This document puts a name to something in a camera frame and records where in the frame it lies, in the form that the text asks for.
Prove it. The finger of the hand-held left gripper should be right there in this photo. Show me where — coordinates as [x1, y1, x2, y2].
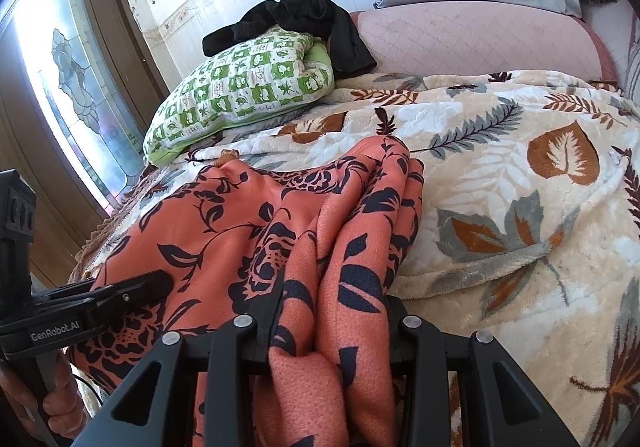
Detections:
[87, 269, 173, 325]

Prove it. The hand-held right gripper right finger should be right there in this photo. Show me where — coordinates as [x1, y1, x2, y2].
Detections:
[386, 296, 581, 447]

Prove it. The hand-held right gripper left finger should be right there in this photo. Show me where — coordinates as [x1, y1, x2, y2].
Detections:
[75, 269, 287, 447]

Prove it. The orange floral print garment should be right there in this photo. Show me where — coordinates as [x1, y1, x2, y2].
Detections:
[65, 134, 426, 447]

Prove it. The person's left hand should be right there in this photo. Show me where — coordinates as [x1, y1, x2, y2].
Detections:
[0, 349, 90, 435]

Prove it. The brown lace-trimmed bedsheet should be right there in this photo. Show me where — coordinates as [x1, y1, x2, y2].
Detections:
[70, 167, 201, 283]

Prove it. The leaf print fleece blanket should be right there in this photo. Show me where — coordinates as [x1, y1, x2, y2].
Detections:
[70, 69, 640, 447]

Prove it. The stained glass door panel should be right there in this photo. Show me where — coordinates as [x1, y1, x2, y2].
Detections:
[20, 0, 148, 210]

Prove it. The green white patterned pillow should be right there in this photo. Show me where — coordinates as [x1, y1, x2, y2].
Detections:
[142, 24, 336, 168]

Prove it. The black cloth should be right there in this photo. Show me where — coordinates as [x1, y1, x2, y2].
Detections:
[202, 0, 378, 78]

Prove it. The pink quilted headboard cushion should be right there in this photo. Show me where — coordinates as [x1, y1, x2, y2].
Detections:
[347, 2, 618, 82]

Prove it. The black cable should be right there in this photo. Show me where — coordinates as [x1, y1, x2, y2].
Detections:
[72, 374, 103, 405]

